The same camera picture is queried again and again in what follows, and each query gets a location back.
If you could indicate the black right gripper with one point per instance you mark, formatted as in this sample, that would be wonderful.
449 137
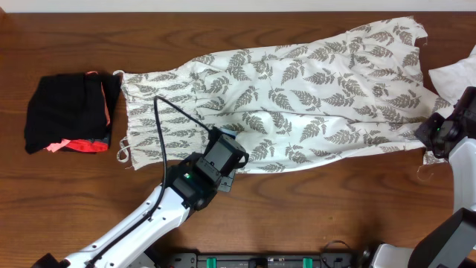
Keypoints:
425 131

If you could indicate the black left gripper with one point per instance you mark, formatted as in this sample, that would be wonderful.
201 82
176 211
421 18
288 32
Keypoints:
227 182

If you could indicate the white fern print garment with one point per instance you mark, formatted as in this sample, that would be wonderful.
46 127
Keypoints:
294 107

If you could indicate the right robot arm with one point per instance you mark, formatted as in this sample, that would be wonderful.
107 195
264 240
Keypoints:
449 245

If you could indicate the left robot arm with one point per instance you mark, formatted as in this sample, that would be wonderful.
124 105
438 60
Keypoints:
188 187

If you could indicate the plain white cloth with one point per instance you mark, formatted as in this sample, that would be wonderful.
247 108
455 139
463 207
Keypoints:
451 81

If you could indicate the folded black and coral garment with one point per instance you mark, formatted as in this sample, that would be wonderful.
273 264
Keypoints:
72 112

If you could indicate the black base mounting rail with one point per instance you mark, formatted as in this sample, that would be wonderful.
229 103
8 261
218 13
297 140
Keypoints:
336 254

